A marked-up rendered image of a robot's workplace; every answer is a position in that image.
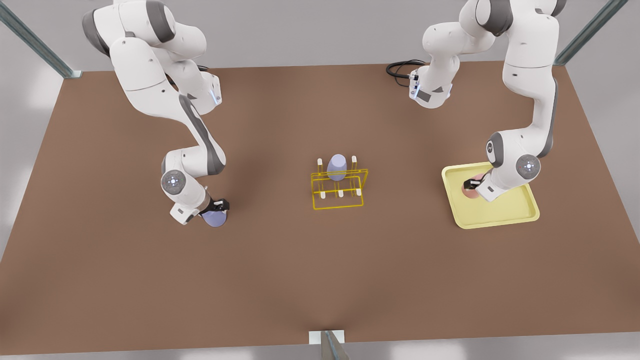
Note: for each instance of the pale yellow tray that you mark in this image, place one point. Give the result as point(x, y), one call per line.
point(495, 212)

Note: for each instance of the silver frame post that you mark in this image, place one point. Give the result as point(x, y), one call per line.
point(37, 42)
point(331, 346)
point(587, 32)

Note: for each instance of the blue cup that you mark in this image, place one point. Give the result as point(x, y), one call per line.
point(215, 220)
point(337, 167)

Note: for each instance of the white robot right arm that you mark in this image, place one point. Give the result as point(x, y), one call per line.
point(150, 75)

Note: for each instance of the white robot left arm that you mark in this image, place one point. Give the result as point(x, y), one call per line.
point(530, 60)

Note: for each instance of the pink cup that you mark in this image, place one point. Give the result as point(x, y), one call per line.
point(469, 193)

